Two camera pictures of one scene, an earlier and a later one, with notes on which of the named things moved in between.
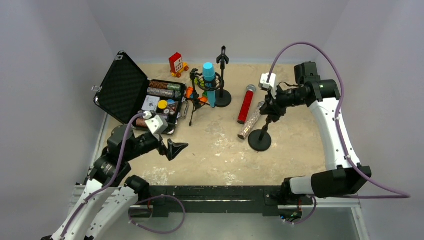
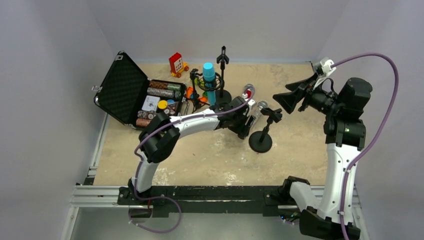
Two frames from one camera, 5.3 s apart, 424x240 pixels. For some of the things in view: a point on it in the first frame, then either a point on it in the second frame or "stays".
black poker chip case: x=125 y=92 stays
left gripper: x=162 y=146 -> x=241 y=117
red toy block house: x=176 y=65 stays
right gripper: x=273 y=105 -> x=305 y=97
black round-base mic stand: x=259 y=140 stays
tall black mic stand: x=223 y=97 stays
